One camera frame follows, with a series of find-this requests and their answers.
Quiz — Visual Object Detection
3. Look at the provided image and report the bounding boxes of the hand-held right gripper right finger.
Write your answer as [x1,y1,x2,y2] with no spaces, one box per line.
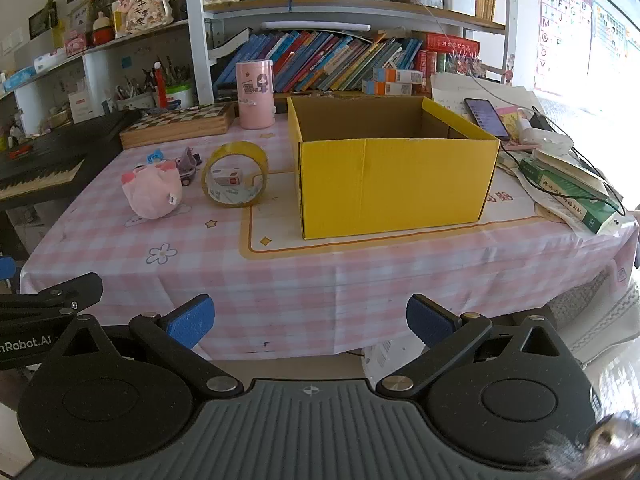
[375,294,586,401]

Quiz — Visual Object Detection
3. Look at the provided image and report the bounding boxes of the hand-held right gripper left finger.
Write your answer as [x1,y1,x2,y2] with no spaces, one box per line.
[47,294,246,401]

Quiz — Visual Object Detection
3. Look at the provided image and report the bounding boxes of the pink plush pig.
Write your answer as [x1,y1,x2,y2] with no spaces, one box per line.
[120,160,183,219]

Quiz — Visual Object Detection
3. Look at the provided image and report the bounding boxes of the yellow cardboard box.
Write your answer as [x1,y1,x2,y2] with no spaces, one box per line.
[286,95,502,241]

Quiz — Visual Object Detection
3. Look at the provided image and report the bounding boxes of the white staple box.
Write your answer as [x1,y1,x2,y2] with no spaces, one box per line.
[210,168,244,187]

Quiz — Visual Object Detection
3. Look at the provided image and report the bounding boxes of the grey purple toy car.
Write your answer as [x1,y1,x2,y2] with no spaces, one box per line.
[175,147,203,187]

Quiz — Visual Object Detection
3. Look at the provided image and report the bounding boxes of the yellow tape roll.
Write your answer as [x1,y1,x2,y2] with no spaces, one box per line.
[201,141,269,207]

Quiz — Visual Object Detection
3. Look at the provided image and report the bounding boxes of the black electronic keyboard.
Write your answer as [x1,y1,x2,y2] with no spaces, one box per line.
[0,109,143,211]

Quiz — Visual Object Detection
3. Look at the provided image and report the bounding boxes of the grey patterned cloth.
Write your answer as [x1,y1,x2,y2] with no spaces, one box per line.
[550,260,640,366]

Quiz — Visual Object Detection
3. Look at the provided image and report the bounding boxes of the white box with red label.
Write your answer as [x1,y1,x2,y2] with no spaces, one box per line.
[67,90,93,123]

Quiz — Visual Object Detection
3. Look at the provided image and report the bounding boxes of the green thick book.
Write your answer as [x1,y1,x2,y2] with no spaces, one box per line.
[518,156,621,235]

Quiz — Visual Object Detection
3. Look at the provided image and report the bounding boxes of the wooden chessboard box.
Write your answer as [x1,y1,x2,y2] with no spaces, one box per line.
[120,102,236,150]

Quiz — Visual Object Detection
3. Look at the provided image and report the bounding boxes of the white paperback book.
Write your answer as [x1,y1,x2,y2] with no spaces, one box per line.
[530,149,611,196]

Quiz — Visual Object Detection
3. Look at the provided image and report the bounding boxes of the black smartphone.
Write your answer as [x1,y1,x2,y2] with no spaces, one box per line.
[463,97,512,142]

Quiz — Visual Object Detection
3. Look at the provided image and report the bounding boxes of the white blue tissue pack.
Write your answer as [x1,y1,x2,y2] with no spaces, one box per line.
[34,49,68,73]

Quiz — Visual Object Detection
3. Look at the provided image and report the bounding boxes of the pink yellow notepad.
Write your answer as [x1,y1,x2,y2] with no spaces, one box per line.
[497,106,526,143]

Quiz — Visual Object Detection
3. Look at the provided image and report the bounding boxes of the white papers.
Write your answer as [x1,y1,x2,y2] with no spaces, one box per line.
[430,72,538,126]

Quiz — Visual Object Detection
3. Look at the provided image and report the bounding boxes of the green lid white jar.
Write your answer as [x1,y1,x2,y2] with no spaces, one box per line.
[165,82,194,110]

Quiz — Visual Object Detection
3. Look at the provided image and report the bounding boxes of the red pen with white cap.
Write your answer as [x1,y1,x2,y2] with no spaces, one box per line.
[154,61,167,109]

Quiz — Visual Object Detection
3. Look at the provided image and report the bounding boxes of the orange white small box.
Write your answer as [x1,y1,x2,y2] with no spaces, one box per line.
[361,80,414,96]
[375,68,424,84]

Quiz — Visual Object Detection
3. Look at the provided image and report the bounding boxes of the bunch of pens and brushes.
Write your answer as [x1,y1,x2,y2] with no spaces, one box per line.
[117,55,193,98]

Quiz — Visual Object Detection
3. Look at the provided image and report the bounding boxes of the pink cylinder container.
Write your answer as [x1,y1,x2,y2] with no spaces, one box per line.
[235,60,276,130]

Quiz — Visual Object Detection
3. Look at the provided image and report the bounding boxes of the pink small box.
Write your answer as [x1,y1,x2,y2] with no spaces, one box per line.
[62,30,90,56]

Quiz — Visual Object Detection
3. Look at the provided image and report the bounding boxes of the red round jar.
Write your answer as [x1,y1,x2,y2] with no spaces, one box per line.
[91,11,115,46]

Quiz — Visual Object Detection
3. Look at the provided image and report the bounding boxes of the red thick book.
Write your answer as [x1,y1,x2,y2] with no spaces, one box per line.
[425,32,480,73]

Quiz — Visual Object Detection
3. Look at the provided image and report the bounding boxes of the dark book with white pages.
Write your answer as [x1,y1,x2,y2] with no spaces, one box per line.
[207,27,251,61]

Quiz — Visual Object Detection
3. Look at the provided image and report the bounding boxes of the white shelf unit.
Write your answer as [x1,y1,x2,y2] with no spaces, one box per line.
[0,0,516,126]

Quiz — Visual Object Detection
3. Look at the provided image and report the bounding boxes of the pink white ceramic figurine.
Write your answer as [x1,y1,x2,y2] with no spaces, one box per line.
[117,0,175,37]

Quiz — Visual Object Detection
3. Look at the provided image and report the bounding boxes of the white lamp bar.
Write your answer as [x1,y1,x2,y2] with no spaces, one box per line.
[260,21,372,32]

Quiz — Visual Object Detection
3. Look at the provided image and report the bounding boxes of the black cable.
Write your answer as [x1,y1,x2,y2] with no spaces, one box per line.
[500,105,626,216]

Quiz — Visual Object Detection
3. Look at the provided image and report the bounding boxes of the dark picture frame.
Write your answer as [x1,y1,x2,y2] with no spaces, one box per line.
[28,7,58,41]

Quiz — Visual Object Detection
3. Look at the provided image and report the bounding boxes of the alphabet wall poster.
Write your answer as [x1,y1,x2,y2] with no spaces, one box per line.
[532,0,593,96]

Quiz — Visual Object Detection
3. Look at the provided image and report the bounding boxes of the chart wall poster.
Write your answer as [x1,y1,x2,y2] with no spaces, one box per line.
[590,2,628,91]

